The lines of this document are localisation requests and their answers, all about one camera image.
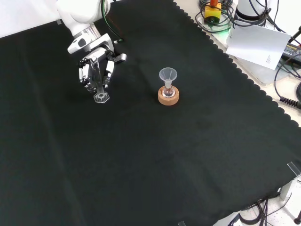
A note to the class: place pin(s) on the clear round-bottom flask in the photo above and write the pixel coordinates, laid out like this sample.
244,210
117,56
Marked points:
168,92

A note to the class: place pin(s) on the black tripod leg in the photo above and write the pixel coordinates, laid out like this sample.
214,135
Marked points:
297,217

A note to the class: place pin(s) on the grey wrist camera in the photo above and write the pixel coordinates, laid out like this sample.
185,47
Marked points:
121,58

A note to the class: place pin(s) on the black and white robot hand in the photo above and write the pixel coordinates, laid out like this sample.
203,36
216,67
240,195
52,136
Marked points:
85,77

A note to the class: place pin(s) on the clear graduated cylinder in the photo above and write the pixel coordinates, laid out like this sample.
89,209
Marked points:
101,98

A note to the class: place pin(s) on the clear tape strip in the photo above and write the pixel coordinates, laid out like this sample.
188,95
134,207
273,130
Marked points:
294,168
181,223
59,22

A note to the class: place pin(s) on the pale board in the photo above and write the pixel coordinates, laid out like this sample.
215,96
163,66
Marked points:
265,75

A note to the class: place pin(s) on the black power adapter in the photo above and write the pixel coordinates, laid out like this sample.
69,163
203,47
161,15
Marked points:
292,52

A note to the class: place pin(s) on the yellow stop button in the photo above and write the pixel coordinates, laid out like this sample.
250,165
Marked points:
212,14

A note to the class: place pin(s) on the clear plastic funnel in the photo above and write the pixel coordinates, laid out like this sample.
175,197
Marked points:
168,74

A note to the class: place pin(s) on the white cylindrical base black band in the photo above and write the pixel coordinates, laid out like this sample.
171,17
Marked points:
244,9

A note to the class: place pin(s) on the black bench cloth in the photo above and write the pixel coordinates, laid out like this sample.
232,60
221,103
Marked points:
164,153

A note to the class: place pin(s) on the white metal bracket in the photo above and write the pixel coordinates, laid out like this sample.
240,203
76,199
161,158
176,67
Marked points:
288,188

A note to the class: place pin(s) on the white paper sheet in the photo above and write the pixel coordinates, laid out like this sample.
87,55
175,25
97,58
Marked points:
256,44

